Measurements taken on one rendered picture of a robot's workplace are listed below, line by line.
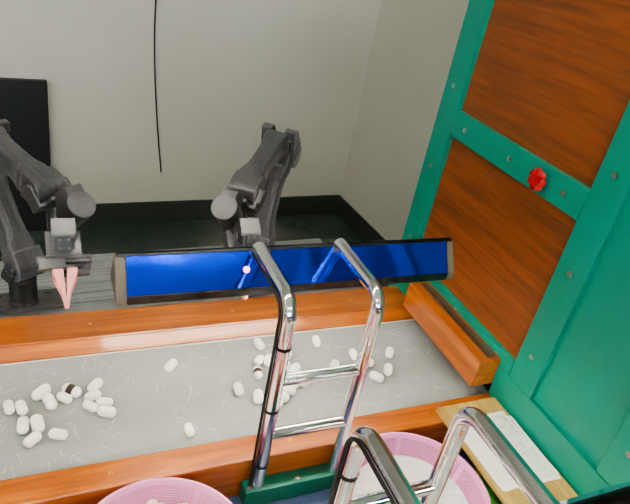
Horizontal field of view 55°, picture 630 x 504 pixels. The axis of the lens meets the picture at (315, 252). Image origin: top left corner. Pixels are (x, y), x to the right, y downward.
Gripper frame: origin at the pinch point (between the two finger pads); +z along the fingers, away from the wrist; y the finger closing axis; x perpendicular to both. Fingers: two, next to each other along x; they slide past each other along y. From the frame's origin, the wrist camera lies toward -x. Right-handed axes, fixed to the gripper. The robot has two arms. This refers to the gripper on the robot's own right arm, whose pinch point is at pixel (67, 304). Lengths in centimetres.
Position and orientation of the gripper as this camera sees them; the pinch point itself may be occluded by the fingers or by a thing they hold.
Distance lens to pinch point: 128.6
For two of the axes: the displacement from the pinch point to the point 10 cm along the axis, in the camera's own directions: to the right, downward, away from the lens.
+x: -3.7, 3.2, 8.7
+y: 9.1, -0.5, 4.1
